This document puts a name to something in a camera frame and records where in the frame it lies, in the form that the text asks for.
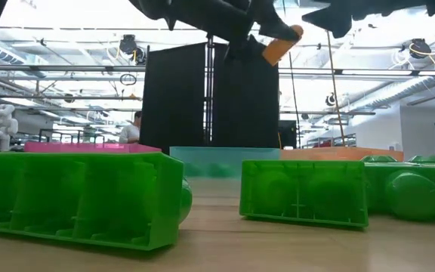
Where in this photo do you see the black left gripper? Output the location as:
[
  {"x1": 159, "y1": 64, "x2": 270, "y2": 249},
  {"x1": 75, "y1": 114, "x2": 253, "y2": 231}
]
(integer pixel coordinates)
[{"x1": 171, "y1": 0, "x2": 302, "y2": 62}]

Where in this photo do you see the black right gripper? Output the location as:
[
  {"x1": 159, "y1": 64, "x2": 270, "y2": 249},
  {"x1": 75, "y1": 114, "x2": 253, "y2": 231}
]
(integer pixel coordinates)
[{"x1": 301, "y1": 0, "x2": 430, "y2": 40}]

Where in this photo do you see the small yellow one-stud block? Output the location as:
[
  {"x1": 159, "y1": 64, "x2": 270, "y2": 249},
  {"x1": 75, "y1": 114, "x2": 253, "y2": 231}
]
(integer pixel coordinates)
[{"x1": 261, "y1": 24, "x2": 304, "y2": 67}]

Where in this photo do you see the small green two-stud block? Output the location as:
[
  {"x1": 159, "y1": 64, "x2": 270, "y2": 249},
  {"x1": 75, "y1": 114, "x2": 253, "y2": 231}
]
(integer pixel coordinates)
[{"x1": 209, "y1": 162, "x2": 234, "y2": 179}]

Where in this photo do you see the short green block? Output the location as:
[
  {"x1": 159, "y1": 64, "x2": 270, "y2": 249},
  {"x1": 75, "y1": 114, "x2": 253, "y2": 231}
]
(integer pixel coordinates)
[
  {"x1": 360, "y1": 154, "x2": 435, "y2": 165},
  {"x1": 239, "y1": 159, "x2": 369, "y2": 230}
]

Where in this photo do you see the black screen panel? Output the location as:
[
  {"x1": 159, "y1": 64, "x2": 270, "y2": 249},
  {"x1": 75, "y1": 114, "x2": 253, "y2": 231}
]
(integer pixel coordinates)
[
  {"x1": 210, "y1": 42, "x2": 280, "y2": 149},
  {"x1": 140, "y1": 42, "x2": 208, "y2": 154}
]

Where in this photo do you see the black screen stand pole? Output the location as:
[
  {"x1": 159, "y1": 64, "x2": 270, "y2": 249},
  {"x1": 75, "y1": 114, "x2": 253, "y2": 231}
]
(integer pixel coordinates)
[{"x1": 206, "y1": 33, "x2": 215, "y2": 147}]

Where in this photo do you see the black background panel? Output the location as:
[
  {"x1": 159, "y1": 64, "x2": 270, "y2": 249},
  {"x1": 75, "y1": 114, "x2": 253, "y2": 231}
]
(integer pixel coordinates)
[{"x1": 277, "y1": 119, "x2": 298, "y2": 149}]

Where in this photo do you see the teal plastic bin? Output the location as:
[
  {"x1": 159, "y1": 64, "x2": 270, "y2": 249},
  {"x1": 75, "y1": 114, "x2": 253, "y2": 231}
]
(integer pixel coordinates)
[{"x1": 170, "y1": 146, "x2": 282, "y2": 179}]

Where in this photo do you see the orange plastic bin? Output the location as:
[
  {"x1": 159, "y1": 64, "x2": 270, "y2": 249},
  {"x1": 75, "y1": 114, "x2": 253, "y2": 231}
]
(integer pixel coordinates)
[{"x1": 279, "y1": 146, "x2": 406, "y2": 162}]

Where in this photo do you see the person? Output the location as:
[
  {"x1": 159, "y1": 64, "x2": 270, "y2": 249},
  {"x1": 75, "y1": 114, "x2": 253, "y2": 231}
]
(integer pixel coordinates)
[{"x1": 119, "y1": 110, "x2": 142, "y2": 145}]

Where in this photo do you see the pink plastic bin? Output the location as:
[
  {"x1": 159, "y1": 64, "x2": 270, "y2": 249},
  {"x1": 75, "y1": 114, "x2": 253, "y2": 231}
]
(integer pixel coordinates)
[{"x1": 23, "y1": 142, "x2": 162, "y2": 155}]

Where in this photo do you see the black metal railing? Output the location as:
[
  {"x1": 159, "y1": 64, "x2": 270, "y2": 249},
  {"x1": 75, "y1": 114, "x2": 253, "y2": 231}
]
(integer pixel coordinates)
[{"x1": 38, "y1": 128, "x2": 107, "y2": 145}]

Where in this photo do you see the white humanoid robot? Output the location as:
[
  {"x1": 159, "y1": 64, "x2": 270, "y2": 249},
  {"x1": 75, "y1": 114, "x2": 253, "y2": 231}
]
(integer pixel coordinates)
[{"x1": 0, "y1": 104, "x2": 20, "y2": 153}]

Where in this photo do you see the black hanging cable loop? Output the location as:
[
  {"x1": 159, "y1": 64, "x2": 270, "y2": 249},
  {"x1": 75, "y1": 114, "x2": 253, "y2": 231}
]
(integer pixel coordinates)
[{"x1": 119, "y1": 73, "x2": 138, "y2": 87}]

